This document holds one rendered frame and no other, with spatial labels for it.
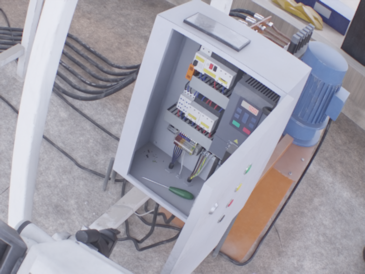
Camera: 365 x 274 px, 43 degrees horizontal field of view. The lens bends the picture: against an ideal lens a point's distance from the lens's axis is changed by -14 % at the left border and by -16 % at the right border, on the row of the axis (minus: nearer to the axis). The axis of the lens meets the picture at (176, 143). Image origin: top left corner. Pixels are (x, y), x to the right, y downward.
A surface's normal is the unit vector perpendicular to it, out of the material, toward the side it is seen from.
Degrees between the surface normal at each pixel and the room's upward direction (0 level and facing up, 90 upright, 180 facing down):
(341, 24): 90
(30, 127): 81
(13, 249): 50
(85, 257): 9
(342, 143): 0
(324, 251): 0
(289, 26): 90
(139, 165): 0
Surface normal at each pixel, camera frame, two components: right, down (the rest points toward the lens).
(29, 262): -0.64, -0.51
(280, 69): 0.26, -0.70
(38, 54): -0.51, 0.33
